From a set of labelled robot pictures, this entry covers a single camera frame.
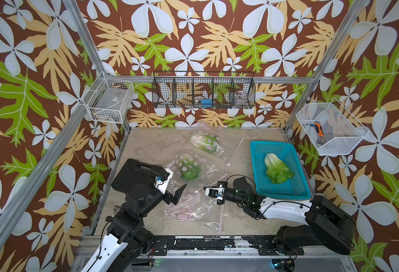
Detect zip-top bag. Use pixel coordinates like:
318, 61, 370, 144
189, 122, 245, 166
163, 184, 222, 231
167, 150, 229, 185

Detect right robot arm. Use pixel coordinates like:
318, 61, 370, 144
206, 177, 356, 255

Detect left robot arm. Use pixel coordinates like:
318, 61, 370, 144
82, 170, 187, 272

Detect black plastic case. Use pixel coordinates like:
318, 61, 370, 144
112, 159, 170, 194

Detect teal plastic basket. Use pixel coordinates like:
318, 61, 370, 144
250, 141, 311, 200

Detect blue small box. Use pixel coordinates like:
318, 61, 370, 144
201, 99, 213, 109

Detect orange black tool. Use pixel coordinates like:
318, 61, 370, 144
314, 122, 325, 145

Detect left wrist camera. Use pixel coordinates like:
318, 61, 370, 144
154, 176, 171, 194

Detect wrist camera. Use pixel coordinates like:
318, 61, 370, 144
204, 187, 225, 201
154, 176, 171, 194

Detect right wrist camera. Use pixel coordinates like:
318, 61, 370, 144
204, 187, 225, 201

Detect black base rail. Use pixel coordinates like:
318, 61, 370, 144
147, 235, 291, 256

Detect white wire basket left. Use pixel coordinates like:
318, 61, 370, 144
83, 73, 135, 124

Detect white wire basket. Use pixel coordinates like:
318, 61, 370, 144
296, 99, 370, 156
83, 73, 135, 124

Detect black wire basket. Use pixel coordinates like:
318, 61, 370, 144
151, 71, 256, 109

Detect white wire basket right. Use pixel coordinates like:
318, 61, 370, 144
296, 99, 370, 156

